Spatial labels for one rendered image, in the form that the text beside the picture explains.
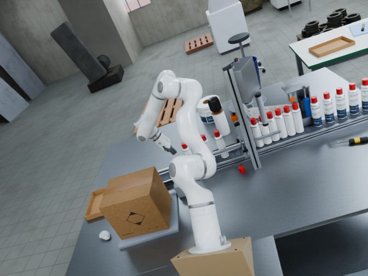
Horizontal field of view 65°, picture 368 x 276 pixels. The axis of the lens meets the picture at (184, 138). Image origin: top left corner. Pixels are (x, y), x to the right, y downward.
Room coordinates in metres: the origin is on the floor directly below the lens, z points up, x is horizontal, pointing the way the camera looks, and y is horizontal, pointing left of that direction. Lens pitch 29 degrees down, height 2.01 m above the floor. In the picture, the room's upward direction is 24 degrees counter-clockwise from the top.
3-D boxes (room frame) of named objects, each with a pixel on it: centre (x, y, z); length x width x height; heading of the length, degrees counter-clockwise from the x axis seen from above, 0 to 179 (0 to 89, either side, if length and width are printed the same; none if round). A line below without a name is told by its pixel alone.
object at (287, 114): (1.48, -0.64, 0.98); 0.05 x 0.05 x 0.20
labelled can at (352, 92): (1.42, -1.02, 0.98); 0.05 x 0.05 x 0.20
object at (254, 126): (1.51, -0.43, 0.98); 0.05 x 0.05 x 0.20
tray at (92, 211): (1.70, 0.66, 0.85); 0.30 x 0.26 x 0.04; 81
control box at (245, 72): (1.43, -0.41, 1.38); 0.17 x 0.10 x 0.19; 136
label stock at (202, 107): (2.15, -0.29, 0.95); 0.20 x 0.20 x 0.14
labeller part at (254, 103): (2.10, -0.59, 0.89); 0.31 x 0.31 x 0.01
